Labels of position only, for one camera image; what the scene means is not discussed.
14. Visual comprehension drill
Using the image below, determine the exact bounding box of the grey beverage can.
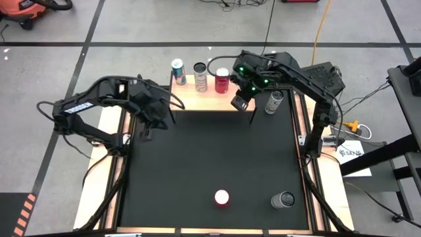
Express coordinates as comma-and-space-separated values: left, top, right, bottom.
270, 190, 296, 210

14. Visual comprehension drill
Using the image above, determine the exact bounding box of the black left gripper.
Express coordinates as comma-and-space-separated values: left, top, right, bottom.
130, 85, 170, 143

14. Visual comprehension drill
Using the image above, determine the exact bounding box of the wooden shelf with black frame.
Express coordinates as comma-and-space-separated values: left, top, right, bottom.
168, 74, 258, 125

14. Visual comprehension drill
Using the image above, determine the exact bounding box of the black aluminium table frame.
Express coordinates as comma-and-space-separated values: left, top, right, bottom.
74, 85, 355, 237

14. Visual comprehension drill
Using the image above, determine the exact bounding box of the blue silver Red Bull can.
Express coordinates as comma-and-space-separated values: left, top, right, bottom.
170, 58, 187, 86

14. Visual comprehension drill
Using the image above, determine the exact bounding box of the white Celsius can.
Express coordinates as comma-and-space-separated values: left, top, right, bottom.
264, 90, 285, 115
193, 62, 209, 93

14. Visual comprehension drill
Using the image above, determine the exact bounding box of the black table mat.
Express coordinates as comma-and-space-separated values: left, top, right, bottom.
120, 88, 310, 230

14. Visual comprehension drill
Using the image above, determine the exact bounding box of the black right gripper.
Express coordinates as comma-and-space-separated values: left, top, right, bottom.
230, 74, 266, 112

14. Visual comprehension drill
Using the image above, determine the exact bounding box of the orange shop vacuum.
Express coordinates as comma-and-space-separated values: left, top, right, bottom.
0, 0, 73, 30

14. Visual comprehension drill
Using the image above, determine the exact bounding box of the black side table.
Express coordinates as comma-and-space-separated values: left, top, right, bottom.
338, 55, 421, 224

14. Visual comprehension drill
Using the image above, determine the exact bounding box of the red Coke Zero can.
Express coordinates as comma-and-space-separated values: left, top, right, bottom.
214, 67, 230, 95
213, 189, 231, 209

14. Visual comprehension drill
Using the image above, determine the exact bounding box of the white printed paper sheet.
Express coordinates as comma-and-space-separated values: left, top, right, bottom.
335, 140, 372, 178

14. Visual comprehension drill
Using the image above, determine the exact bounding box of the black perforated metal box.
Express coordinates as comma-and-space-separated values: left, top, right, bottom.
301, 61, 346, 96

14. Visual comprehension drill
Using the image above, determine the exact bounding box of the orange power splitter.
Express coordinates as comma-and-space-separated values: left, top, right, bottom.
341, 120, 361, 132

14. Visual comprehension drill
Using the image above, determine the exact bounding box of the yellow extension cable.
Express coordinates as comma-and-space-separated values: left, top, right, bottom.
310, 0, 332, 66

